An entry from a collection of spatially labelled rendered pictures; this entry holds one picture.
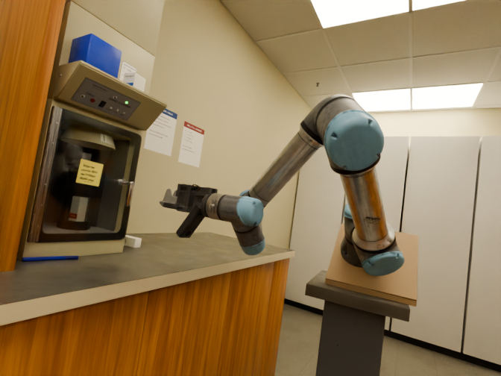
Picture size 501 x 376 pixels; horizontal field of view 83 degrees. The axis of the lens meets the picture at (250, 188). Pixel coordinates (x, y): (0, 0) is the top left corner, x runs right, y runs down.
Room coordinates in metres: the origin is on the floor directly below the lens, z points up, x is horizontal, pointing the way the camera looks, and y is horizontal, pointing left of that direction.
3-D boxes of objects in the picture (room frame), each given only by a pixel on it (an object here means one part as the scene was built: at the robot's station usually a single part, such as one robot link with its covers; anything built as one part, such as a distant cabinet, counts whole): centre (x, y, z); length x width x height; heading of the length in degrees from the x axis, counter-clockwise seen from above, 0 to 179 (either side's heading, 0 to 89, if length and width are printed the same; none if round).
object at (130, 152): (0.94, 0.52, 1.19); 0.30 x 0.01 x 0.40; 149
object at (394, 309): (1.09, -0.45, 0.92); 0.32 x 0.32 x 0.04; 66
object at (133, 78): (0.96, 0.45, 1.54); 0.05 x 0.05 x 0.06; 68
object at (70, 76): (0.92, 0.47, 1.46); 0.32 x 0.11 x 0.10; 150
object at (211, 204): (0.81, 0.09, 1.17); 0.08 x 0.05 x 0.08; 150
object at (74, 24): (1.01, 0.63, 1.33); 0.32 x 0.25 x 0.77; 150
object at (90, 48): (0.84, 0.52, 1.56); 0.10 x 0.10 x 0.09; 60
